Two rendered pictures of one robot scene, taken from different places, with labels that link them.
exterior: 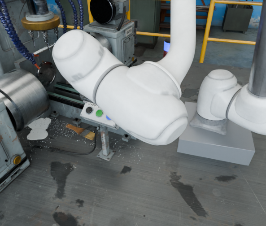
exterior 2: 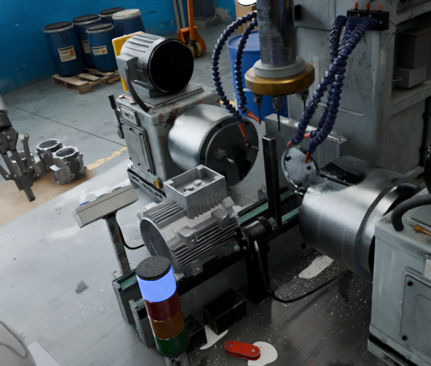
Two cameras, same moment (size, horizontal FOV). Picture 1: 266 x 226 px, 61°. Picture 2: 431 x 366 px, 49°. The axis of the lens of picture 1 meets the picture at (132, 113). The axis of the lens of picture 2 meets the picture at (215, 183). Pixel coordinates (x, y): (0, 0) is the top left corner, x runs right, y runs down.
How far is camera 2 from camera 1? 1.75 m
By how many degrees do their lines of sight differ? 94
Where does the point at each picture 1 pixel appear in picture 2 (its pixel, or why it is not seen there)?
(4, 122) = (153, 137)
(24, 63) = (270, 124)
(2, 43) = not seen: hidden behind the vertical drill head
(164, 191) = (13, 316)
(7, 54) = (300, 104)
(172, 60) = not seen: outside the picture
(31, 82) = (197, 132)
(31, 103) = (179, 149)
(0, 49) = not seen: hidden behind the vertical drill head
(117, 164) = (97, 281)
